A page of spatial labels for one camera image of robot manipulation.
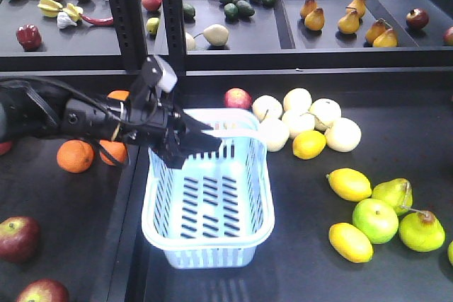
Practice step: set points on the red apple by basket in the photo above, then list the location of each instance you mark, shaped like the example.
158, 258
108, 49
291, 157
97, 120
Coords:
237, 98

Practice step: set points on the white garlic bulb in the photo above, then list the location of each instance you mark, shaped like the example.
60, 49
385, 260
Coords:
64, 21

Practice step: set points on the back display tray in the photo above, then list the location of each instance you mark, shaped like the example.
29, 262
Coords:
247, 34

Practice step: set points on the yellow lemon by white pears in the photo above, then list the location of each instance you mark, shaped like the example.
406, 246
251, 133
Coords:
308, 144

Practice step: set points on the yellow lemon right upper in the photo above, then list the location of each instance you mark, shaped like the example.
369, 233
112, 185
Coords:
349, 184

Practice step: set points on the black upright rack post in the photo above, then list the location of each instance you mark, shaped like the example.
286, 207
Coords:
127, 16

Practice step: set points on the light blue plastic basket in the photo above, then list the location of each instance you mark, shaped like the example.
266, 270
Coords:
215, 210

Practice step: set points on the large orange far right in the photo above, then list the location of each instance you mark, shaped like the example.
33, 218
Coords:
118, 95

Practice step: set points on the dark red apple middle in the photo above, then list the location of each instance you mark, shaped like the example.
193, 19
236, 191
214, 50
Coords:
20, 237

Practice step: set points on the yellow lemon right lower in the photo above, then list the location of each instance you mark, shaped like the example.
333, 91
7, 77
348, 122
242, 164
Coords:
350, 242

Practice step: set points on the orange front right outer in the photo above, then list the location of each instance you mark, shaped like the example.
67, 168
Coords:
113, 153

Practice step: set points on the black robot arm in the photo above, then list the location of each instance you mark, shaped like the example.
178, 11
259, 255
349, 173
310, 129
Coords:
34, 106

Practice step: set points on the green pear lower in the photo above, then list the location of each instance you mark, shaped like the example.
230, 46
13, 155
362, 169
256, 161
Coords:
421, 230

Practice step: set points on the black wooden produce table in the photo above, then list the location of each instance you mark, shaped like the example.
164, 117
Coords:
89, 222

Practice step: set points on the orange front right inner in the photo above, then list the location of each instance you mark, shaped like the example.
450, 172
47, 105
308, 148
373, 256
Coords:
75, 156

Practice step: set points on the green apple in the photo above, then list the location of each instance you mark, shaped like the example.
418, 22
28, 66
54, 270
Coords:
376, 219

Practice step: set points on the red bell pepper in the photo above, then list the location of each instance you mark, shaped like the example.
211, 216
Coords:
29, 37

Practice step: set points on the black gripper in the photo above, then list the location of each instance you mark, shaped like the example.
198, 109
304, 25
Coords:
171, 133

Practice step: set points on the white pear pile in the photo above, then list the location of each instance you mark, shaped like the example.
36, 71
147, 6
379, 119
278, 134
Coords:
299, 114

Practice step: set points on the green pear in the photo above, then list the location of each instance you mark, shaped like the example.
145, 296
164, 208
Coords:
397, 193
421, 230

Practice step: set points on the green pear upper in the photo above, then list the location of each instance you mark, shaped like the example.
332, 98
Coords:
397, 193

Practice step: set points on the pink red apple centre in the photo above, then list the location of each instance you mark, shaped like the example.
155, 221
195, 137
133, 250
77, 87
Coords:
5, 147

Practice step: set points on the red chili pepper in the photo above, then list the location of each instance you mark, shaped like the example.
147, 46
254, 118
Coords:
98, 22

